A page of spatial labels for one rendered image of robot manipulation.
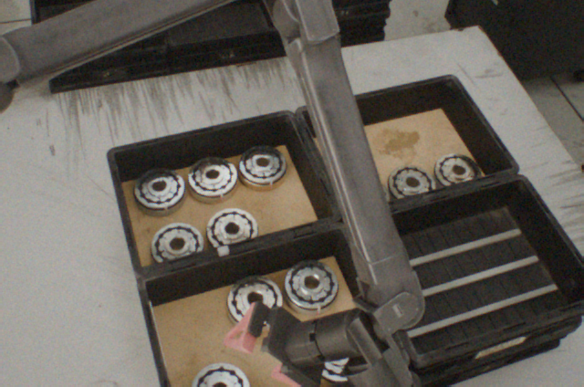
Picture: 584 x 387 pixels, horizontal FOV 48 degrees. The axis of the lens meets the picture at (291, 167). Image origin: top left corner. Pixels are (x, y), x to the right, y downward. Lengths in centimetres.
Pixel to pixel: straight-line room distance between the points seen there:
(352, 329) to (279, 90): 106
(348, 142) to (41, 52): 36
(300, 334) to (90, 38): 44
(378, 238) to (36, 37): 45
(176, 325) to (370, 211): 56
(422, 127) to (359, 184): 79
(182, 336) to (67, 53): 64
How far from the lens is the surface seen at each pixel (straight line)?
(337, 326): 81
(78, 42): 76
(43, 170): 165
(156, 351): 112
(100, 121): 172
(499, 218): 146
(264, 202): 138
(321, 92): 78
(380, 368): 84
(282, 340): 87
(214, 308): 126
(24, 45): 76
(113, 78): 228
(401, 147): 151
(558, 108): 301
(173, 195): 136
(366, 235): 80
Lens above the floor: 196
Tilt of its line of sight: 52 degrees down
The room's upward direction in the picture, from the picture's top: 6 degrees clockwise
